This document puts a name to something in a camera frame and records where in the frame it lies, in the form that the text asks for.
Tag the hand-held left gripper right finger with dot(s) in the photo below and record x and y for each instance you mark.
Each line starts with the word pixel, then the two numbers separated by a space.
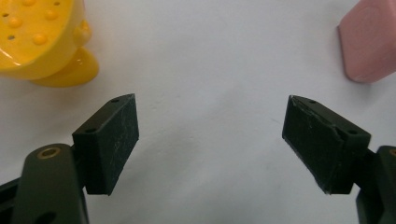
pixel 323 149

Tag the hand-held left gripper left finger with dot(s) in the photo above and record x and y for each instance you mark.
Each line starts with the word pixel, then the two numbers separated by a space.
pixel 107 146

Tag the pink soap bar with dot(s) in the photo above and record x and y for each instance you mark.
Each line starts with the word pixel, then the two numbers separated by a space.
pixel 369 43

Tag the yellow plastic soap holder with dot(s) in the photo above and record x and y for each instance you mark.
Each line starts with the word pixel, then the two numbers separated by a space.
pixel 34 40

